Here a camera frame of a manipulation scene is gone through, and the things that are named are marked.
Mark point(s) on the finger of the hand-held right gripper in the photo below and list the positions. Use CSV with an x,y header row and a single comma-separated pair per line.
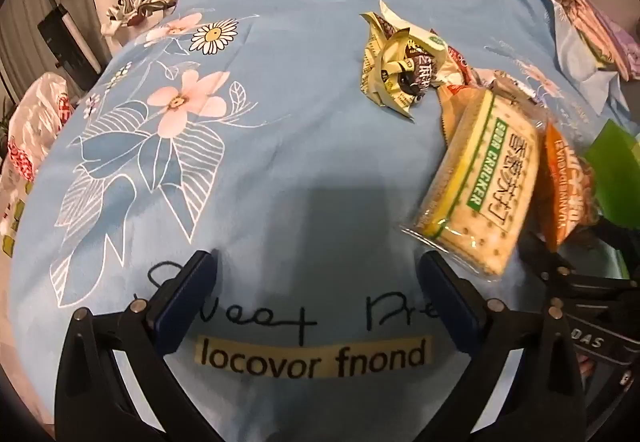
x,y
547,259
620,229

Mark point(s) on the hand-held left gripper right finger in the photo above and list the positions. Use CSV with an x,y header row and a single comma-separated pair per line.
x,y
450,302

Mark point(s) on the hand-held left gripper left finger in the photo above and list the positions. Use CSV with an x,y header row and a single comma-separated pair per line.
x,y
185,302

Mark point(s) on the green cardboard box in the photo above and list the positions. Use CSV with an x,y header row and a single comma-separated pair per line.
x,y
612,171

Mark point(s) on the orange snack packet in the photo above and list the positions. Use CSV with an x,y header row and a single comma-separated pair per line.
x,y
565,182

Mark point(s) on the clear cracker packet green label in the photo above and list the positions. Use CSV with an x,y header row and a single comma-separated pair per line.
x,y
480,182

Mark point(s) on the tan snack packet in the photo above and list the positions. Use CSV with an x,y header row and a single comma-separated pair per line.
x,y
505,85

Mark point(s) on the red snack packet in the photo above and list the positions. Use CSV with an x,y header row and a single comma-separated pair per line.
x,y
457,64

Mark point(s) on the purple folded cloth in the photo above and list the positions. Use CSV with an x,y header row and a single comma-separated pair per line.
x,y
625,49

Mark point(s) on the yellow green folded cloth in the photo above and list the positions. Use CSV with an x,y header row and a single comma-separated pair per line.
x,y
595,49

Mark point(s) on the light blue folded cloth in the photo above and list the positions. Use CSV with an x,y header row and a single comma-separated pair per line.
x,y
570,39

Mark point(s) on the pink folded cloth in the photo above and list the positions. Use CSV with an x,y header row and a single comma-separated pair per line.
x,y
597,26

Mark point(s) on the blue floral tablecloth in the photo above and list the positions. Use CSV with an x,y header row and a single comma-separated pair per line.
x,y
300,121

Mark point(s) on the cream brown snack packet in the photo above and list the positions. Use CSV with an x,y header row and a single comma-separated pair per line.
x,y
385,91
425,41
375,39

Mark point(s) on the white plastic bag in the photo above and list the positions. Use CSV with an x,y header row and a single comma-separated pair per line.
x,y
35,121

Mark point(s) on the black bag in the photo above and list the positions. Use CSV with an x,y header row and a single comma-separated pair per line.
x,y
65,41

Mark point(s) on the pile of white clutter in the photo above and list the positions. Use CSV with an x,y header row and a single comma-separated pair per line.
x,y
140,4

